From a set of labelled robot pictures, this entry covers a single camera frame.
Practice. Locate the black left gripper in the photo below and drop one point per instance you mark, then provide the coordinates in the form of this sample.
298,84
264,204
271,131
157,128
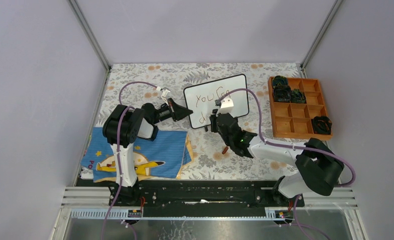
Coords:
176,112

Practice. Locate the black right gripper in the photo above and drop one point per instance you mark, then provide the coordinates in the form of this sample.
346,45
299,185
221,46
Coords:
213,119

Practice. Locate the dark red marker cap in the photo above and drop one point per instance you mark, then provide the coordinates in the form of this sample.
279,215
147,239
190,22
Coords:
225,150

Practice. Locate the small whiteboard black frame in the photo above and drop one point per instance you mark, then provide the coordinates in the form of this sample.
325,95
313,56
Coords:
201,98

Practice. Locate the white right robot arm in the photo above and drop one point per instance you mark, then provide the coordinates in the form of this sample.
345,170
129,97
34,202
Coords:
318,170

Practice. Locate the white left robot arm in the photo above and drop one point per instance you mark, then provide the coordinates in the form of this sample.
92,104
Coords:
125,124

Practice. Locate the blue Pikachu cloth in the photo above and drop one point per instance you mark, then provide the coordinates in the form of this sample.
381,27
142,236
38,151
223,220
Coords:
162,158

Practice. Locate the floral patterned table mat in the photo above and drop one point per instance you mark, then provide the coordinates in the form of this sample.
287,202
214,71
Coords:
135,85

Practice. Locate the orange compartment tray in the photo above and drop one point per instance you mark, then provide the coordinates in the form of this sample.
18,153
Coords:
298,109

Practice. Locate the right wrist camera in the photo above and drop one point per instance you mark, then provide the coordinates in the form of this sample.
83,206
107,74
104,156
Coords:
225,106

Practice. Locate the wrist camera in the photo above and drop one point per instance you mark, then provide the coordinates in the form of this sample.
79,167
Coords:
225,106
164,93

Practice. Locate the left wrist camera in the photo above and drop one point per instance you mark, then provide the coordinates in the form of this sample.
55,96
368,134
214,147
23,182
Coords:
164,93

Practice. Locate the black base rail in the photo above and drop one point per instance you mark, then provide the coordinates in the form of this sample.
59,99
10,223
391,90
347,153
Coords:
201,198

